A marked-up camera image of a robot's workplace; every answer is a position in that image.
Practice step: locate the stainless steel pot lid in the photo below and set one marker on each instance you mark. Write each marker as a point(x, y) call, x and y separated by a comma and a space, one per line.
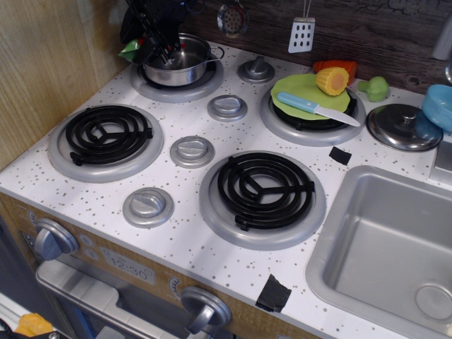
point(403, 127)

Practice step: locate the yellow toy corn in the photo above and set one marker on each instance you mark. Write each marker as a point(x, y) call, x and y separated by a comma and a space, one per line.
point(332, 81)

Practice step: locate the back left stove burner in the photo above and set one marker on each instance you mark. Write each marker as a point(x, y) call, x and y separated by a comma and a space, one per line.
point(205, 86)

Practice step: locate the front right stove burner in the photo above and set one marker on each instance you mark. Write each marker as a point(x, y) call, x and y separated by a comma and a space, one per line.
point(262, 201)

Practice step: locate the black tape piece back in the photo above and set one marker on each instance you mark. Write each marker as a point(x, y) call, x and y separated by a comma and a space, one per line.
point(340, 156)

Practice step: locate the silver oven door handle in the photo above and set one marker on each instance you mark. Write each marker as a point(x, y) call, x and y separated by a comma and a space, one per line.
point(111, 308)

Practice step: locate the green round plate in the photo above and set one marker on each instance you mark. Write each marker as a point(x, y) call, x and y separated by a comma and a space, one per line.
point(304, 85)

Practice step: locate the black tape piece front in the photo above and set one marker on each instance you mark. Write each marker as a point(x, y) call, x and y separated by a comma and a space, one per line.
point(273, 296)

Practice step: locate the black tape piece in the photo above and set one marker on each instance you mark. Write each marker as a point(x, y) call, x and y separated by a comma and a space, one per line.
point(340, 156)
point(273, 296)

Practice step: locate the back right stove burner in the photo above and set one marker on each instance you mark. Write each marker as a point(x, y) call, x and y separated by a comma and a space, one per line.
point(312, 137)

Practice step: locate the hanging silver spatula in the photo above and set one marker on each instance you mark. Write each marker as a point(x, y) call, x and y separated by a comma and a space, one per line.
point(302, 33)

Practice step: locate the front left stove burner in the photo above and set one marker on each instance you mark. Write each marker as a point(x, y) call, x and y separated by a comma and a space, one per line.
point(105, 143)

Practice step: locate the oven dial knob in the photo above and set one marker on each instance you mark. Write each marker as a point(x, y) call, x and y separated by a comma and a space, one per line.
point(205, 309)
point(53, 240)

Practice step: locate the oven clock display panel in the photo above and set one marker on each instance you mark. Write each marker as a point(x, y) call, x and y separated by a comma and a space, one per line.
point(129, 266)

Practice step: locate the silver knob far back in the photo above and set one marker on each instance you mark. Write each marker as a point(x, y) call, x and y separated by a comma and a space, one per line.
point(256, 71)

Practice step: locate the left oven dial knob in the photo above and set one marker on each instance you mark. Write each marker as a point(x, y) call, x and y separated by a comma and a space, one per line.
point(53, 240)

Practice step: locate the silver knob back centre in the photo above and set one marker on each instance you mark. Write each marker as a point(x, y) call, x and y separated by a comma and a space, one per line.
point(227, 108)

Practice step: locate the hanging silver skimmer spoon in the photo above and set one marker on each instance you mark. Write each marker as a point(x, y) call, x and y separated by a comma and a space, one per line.
point(232, 19)

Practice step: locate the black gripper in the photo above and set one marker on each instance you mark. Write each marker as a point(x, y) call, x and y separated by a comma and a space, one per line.
point(159, 21)

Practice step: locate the red toy chili pepper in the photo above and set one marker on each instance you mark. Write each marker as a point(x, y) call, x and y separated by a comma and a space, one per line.
point(131, 50)

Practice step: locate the right oven dial knob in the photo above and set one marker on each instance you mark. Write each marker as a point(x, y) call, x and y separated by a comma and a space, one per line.
point(205, 309)

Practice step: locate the silver sink basin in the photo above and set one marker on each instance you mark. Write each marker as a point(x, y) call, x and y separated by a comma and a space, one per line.
point(384, 253)

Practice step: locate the silver knob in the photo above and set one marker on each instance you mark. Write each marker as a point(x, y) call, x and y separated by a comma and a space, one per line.
point(227, 108)
point(192, 152)
point(148, 208)
point(256, 71)

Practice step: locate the blue plastic bowl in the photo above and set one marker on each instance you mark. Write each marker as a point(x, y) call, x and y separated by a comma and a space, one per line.
point(436, 106)

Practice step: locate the silver faucet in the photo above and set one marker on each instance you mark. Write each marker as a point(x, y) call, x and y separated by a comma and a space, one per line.
point(442, 48)

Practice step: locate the silver knob middle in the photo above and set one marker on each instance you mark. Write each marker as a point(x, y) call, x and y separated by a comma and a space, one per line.
point(192, 152)

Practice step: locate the silver knob front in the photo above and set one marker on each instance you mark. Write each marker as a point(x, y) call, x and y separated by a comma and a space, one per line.
point(148, 208)

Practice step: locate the stove burner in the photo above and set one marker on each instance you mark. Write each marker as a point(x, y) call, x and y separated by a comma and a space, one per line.
point(105, 143)
point(312, 137)
point(262, 201)
point(205, 86)

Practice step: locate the orange object bottom left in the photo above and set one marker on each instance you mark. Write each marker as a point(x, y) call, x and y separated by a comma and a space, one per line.
point(31, 325)

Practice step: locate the orange toy carrot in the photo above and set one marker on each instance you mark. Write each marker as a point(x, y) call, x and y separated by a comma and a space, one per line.
point(349, 66)

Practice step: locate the blue handled toy knife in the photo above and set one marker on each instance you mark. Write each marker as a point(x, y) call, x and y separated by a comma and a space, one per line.
point(315, 108)

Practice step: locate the green toy broccoli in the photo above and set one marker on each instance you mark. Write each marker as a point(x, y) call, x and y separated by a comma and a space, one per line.
point(376, 88)

